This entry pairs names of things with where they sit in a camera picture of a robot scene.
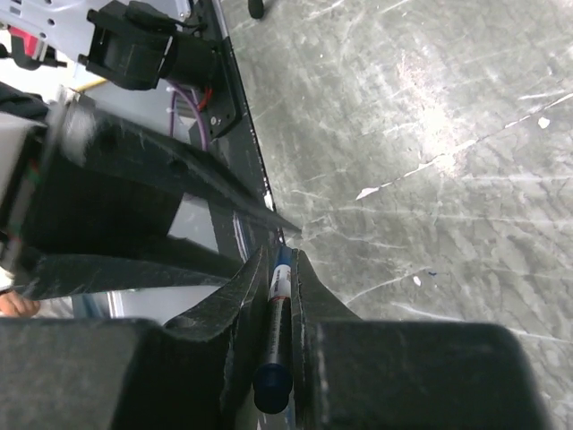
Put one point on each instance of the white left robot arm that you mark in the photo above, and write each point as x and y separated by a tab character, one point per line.
135	45

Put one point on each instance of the black tripod stand legs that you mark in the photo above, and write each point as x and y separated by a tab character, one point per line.
256	9

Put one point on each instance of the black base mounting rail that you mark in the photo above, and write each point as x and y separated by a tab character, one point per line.
233	141

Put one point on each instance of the white marker pen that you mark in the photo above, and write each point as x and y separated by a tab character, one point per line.
273	380

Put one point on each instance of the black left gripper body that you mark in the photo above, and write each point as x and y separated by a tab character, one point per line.
68	210

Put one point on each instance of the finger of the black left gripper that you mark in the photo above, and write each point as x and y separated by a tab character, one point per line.
96	140
150	262

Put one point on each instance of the blue marker cap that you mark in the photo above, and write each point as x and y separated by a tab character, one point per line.
284	256

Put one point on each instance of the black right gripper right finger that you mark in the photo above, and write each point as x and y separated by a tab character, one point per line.
352	373

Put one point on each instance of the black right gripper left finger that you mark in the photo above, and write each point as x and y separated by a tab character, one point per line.
134	373

